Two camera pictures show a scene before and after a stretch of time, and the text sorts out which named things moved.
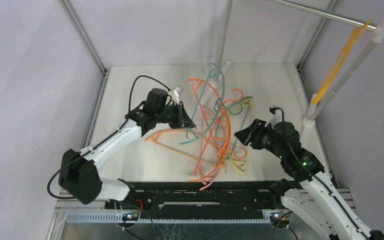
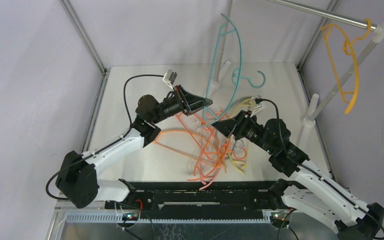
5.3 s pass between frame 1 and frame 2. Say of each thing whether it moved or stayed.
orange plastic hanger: moved
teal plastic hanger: moved
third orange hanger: stayed
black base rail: stayed
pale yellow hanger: stayed
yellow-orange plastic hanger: moved
